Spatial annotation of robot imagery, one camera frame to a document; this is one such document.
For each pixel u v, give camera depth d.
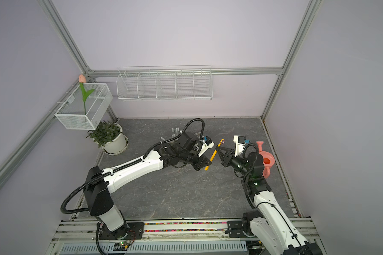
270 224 0.48
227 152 0.67
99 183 0.47
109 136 0.89
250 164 0.57
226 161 0.65
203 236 0.74
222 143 0.71
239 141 0.65
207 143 0.67
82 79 0.85
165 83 0.99
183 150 0.59
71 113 0.74
